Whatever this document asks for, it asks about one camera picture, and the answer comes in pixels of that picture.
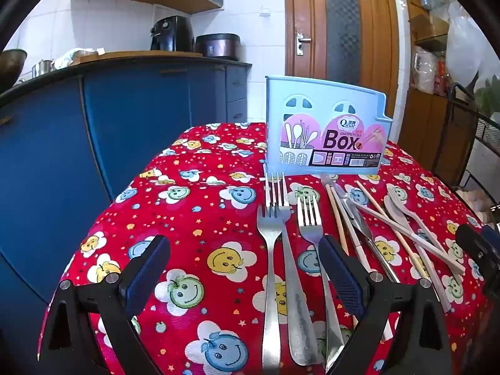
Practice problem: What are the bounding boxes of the red bottles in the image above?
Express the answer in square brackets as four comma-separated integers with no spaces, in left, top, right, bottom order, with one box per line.
[433,60,451,95]

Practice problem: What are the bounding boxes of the dark wok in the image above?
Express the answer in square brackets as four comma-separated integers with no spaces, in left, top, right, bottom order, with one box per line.
[0,49,28,90]

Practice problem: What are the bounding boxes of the white plastic spoon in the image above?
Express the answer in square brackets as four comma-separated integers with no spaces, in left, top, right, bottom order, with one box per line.
[384,194,434,278]

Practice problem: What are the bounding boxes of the black air fryer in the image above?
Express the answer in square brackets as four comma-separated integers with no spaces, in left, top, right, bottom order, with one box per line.
[150,16,195,53]

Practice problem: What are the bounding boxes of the black wire rack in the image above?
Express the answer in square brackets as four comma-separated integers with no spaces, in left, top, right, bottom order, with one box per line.
[447,82,500,212]

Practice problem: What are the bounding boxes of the metal cup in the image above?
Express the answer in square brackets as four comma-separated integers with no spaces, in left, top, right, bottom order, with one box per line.
[31,59,55,78]

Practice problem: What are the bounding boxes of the metal table knife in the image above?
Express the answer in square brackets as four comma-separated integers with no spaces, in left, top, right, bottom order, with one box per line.
[321,174,401,284]

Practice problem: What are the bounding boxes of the white cloth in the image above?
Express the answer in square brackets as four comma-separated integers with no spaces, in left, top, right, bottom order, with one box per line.
[54,47,106,70]

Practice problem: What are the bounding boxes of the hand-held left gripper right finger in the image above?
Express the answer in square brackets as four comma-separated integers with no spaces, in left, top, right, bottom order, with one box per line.
[318,235,463,375]

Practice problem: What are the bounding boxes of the light blue plastic utensil box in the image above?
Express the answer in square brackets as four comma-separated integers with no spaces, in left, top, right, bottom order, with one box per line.
[264,75,391,175]

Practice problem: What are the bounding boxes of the metal fork with engraved handle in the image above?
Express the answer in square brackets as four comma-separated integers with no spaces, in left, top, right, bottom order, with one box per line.
[264,171,319,366]

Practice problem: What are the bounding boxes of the pile of eggs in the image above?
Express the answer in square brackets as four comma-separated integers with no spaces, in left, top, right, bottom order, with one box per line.
[455,187,500,221]

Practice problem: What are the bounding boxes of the green leafy vegetables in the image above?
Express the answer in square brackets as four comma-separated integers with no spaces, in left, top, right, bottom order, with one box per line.
[474,74,500,115]

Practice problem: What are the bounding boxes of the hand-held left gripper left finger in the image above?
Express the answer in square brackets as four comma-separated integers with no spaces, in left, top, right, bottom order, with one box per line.
[38,235,171,375]

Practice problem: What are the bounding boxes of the dark rice cooker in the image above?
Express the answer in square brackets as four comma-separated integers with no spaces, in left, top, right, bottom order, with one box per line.
[195,33,241,61]

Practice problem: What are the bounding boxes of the red flower-print tablecloth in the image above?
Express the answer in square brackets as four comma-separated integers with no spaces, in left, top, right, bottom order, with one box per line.
[39,122,495,375]

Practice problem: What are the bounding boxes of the wooden shelf unit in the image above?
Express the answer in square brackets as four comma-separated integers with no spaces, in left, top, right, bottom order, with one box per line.
[398,0,481,176]

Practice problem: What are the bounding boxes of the blue base cabinets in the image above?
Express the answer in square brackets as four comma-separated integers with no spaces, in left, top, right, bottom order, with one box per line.
[0,60,251,309]

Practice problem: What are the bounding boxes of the wooden door with glass pane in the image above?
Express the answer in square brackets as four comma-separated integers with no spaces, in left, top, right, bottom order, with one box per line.
[283,0,401,141]

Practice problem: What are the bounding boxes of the kitchen countertop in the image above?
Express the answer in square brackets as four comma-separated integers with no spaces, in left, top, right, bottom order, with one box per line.
[0,51,253,104]

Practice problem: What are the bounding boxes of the metal door handle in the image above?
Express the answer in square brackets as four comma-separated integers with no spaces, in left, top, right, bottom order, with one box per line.
[296,32,313,56]

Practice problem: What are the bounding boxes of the clear plastic bag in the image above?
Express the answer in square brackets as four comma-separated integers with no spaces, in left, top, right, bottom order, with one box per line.
[410,47,438,94]

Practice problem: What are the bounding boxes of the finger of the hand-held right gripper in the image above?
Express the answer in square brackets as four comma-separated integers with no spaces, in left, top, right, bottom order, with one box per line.
[456,223,500,301]

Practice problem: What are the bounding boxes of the white plastic bag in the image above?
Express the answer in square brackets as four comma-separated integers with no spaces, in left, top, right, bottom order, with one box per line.
[445,2,497,83]

